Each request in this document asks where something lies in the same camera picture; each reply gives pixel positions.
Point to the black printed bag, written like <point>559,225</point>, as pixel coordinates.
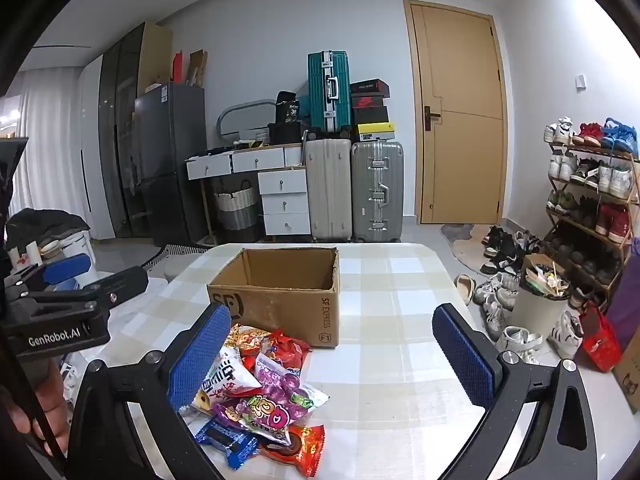
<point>289,106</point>

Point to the black shoe box red logo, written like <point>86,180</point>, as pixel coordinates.
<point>370,102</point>

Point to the dark glass wardrobe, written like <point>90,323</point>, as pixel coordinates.
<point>120,135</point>

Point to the wooden door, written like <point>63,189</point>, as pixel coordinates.
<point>460,110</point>

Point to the blue cookie packet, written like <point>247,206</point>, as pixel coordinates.
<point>227,442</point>

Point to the white desk with drawers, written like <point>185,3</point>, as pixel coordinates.
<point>255,160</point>

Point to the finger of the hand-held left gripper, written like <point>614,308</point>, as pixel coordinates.
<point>65,269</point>
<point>125,282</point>

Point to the wall light switch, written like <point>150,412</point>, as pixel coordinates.
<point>581,83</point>

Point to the red paper bag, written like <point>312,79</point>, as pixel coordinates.
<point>177,67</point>

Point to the small red snack packet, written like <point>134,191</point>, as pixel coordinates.
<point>290,350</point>

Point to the purple grape candy bag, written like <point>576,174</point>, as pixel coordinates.
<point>282,382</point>

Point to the wooden shoe rack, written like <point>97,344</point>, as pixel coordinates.
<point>590,200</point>

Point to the orange noodle snack packet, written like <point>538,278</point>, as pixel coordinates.
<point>242,337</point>

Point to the black white patterned rug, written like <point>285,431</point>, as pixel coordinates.
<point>170,255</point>

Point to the cat print cardboard box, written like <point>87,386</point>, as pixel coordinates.
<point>631,375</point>

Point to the dark grey refrigerator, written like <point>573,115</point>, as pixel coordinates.
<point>170,160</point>

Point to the silver suitcase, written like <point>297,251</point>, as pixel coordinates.
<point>365,195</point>

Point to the small white basket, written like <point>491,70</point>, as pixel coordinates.
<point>260,136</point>

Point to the rows of assorted shoes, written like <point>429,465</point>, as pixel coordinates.
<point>610,180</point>

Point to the scattered sneakers group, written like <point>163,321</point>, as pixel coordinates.
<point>500,260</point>

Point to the beige trash bin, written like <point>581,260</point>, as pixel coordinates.
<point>535,310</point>

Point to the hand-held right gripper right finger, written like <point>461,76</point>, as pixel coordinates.
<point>467,360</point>

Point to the person's left hand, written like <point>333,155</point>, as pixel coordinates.
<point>55,410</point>

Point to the flat brown cardboard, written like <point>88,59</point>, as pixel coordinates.
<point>197,67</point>

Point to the white curtain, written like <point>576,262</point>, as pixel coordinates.
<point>40,150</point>

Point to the white drawer cabinet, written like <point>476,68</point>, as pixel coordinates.
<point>285,205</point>

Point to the orange red snack packet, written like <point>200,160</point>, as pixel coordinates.
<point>297,447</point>

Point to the brown cardboard box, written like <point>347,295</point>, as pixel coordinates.
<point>280,305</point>

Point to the grey door mat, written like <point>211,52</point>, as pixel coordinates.
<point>467,245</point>

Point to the teal suitcase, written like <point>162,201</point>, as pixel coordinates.
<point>320,95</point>

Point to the arched mirror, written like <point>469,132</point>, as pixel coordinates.
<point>235,110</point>

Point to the woven laundry basket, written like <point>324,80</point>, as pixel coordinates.
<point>235,205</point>

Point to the purple pink snack packet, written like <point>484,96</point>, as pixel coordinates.
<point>260,412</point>

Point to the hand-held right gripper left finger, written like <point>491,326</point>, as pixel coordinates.
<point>200,355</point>

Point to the red gift bag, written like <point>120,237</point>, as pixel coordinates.
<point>600,342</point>

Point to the beige suitcase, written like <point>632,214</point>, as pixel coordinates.
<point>327,190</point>

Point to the black storage bag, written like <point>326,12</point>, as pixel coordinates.
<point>285,133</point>

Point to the black cloth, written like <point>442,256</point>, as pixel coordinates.
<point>45,221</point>

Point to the yellow black shoe box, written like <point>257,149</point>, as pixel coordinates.
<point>375,132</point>

